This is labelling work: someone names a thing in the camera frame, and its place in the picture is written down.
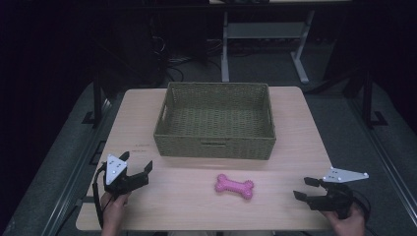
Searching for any person's left hand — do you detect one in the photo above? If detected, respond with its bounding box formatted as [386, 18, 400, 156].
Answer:
[99, 191, 133, 231]

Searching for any green woven basket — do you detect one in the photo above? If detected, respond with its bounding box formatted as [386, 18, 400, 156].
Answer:
[152, 81, 277, 161]

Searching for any person's right hand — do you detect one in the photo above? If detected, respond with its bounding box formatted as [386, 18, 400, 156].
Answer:
[321, 202, 366, 236]

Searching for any grey metal desk frame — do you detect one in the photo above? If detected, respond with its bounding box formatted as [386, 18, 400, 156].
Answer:
[220, 9, 317, 85]

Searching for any pink bone dog toy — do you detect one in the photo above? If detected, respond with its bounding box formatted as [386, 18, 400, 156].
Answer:
[213, 173, 256, 201]

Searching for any black metal stand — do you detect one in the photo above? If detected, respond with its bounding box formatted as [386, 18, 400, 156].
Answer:
[81, 70, 110, 129]
[360, 70, 389, 130]

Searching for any tangle of dark cables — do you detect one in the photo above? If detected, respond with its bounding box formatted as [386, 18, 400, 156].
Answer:
[150, 33, 224, 83]

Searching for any aluminium frame rail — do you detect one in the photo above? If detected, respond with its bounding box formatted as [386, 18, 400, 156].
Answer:
[346, 97, 417, 227]
[40, 97, 114, 236]

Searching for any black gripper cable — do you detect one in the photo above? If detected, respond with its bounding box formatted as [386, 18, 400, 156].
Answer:
[351, 189, 378, 236]
[91, 162, 109, 229]

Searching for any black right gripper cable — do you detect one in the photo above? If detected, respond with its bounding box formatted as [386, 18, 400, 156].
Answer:
[351, 189, 378, 236]

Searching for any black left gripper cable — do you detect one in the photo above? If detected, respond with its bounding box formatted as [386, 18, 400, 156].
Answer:
[91, 162, 109, 229]

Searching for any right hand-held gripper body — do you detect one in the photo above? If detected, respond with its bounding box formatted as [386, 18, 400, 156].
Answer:
[306, 166, 370, 220]

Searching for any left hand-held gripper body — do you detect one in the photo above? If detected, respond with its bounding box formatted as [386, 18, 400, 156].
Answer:
[103, 153, 150, 200]

